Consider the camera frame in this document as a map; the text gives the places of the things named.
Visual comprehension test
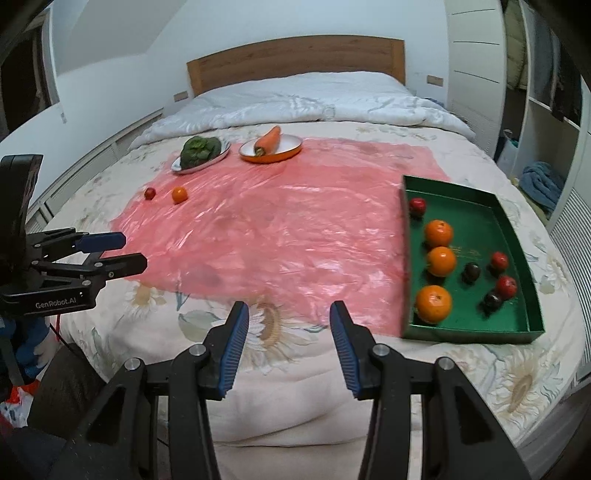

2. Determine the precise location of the blue gloved left hand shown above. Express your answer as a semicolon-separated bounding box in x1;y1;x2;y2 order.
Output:
1;317;58;386

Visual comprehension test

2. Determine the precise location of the wall socket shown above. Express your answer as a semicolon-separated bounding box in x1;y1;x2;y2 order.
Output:
427;75;444;87
173;91;189;102

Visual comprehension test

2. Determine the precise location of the orange carrot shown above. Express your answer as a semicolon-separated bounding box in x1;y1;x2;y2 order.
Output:
253;125;281;157

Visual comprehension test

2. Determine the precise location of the green leafy vegetable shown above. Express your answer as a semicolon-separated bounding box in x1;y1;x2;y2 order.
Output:
179;136;221;170

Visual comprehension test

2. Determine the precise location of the white bag on floor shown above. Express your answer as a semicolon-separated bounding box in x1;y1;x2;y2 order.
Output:
497;129;518;177

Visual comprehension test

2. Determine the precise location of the wooden headboard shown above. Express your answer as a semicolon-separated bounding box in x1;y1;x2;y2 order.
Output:
186;35;406;96

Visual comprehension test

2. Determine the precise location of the pink plastic sheet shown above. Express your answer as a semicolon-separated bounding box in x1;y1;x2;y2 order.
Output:
112;139;445;336

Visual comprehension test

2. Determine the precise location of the dark plum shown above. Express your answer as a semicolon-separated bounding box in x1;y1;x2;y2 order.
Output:
481;290;504;315
462;262;481;284

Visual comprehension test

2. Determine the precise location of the white plate blue rim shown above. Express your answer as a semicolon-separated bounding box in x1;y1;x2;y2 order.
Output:
170;136;230;175

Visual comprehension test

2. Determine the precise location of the small back orange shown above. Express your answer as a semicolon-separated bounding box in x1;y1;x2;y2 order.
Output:
171;187;188;205

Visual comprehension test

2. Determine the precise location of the blue folded towel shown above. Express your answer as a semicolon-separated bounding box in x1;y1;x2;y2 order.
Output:
519;162;565;214

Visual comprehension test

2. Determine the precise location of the green rectangular tray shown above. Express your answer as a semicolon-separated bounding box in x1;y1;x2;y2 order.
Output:
401;175;545;344

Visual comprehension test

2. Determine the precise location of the white wardrobe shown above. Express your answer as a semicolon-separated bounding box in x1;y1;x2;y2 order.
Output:
445;0;591;384

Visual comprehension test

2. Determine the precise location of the wall socket right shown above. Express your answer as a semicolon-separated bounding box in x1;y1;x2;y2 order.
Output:
427;75;444;87

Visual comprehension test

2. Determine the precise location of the white duvet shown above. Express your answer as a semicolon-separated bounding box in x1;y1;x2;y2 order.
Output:
131;71;476;149

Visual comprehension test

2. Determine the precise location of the floral bed sheet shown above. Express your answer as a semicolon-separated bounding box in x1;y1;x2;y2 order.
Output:
61;122;587;479

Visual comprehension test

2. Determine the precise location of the wall socket left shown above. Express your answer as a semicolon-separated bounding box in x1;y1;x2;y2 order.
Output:
173;91;189;102

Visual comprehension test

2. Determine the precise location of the red apple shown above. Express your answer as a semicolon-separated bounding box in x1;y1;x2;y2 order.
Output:
143;187;156;200
409;197;427;218
495;275;519;301
490;251;510;272

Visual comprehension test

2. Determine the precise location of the orange rimmed plate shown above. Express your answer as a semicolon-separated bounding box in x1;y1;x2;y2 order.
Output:
238;133;305;165

